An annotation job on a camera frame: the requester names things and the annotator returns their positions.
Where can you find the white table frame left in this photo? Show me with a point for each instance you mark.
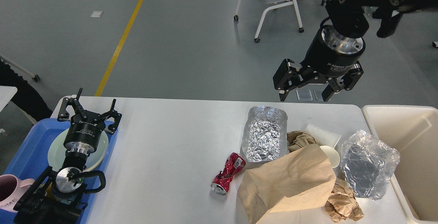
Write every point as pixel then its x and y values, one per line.
pixel 33 76

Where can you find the crumpled brown paper upper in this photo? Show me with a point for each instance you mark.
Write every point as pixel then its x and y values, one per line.
pixel 299 139

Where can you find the blue plastic tray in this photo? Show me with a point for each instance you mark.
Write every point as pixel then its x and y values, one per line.
pixel 31 160

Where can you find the beige plastic bin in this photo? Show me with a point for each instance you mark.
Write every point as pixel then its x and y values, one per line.
pixel 413 132

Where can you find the crushed red soda can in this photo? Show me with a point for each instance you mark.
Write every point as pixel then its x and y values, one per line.
pixel 234 164

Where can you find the pink HOME mug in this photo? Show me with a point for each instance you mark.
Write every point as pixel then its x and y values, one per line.
pixel 11 190

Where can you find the white paper cup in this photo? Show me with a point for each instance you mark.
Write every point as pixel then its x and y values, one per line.
pixel 332 155

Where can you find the brown paper bag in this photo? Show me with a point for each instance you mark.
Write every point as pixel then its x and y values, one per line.
pixel 301 180

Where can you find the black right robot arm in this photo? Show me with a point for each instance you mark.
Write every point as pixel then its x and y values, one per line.
pixel 348 19

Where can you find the dark teal mug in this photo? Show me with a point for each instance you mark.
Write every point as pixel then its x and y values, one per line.
pixel 49 191

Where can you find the aluminium foil tray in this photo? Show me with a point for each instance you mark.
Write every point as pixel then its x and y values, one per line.
pixel 265 134

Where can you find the clear plastic wrap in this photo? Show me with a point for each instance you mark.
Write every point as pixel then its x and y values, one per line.
pixel 367 164

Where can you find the green plate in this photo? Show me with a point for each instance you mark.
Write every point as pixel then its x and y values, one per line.
pixel 56 152

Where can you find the dark seated figure left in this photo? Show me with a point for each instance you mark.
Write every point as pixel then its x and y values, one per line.
pixel 26 97

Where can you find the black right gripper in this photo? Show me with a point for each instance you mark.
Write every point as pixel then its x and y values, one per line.
pixel 329 55

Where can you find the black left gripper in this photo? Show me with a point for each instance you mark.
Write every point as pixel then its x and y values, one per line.
pixel 85 133

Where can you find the crumpled brown paper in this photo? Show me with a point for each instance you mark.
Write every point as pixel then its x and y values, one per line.
pixel 299 139
pixel 342 204

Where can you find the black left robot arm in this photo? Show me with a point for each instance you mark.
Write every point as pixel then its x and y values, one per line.
pixel 56 195

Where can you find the crumpled brown paper lower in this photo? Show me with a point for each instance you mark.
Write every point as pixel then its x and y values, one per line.
pixel 342 204

